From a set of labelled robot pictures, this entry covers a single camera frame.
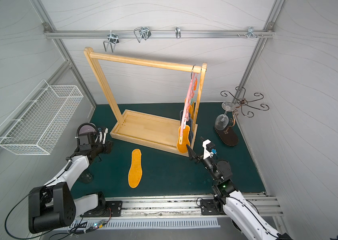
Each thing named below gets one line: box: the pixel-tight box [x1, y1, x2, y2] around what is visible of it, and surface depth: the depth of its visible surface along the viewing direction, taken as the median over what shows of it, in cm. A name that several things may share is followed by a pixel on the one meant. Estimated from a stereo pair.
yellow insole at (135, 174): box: [128, 149, 142, 189], surface depth 88 cm
